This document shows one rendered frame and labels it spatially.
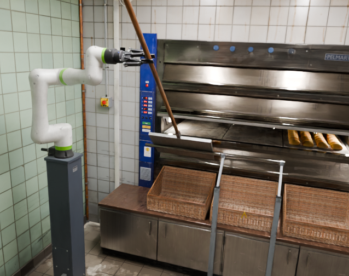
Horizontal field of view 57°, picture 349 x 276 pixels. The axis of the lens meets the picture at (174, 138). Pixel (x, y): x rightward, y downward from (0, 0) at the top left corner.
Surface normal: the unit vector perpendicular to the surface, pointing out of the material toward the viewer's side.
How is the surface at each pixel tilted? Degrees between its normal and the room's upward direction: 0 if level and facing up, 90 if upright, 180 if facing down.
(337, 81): 70
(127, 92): 90
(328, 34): 90
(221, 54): 90
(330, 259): 91
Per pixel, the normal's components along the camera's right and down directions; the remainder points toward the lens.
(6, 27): 0.95, 0.11
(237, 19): -0.30, 0.24
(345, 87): -0.27, -0.11
